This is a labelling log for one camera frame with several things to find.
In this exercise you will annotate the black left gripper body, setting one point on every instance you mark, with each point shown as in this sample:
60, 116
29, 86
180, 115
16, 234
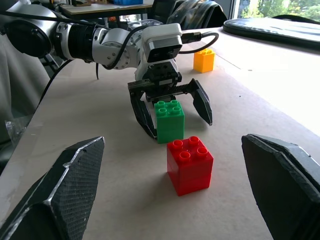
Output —
162, 75

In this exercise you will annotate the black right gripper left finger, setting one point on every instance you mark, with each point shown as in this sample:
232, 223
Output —
62, 190

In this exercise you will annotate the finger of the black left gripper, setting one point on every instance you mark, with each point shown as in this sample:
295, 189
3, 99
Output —
142, 117
203, 105

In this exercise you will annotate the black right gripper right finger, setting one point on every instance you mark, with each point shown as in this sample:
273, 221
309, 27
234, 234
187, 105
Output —
287, 187

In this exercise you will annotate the green toy brick cube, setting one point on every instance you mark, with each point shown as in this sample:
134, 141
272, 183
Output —
170, 125

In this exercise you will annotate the yellow toy brick cube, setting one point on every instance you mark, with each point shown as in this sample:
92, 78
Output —
203, 61

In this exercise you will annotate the dark jacket on chair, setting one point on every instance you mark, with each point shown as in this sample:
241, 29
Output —
195, 15

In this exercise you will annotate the red toy brick cube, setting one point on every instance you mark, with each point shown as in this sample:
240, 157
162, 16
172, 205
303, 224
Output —
191, 172

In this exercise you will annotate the clear plastic bag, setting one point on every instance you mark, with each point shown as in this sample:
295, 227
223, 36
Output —
15, 131

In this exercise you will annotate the blue box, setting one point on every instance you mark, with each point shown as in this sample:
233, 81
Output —
127, 2

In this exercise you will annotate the wooden background table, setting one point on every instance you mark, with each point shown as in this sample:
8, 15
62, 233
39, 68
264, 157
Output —
100, 8

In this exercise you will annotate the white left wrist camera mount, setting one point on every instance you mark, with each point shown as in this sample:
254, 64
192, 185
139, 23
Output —
162, 31

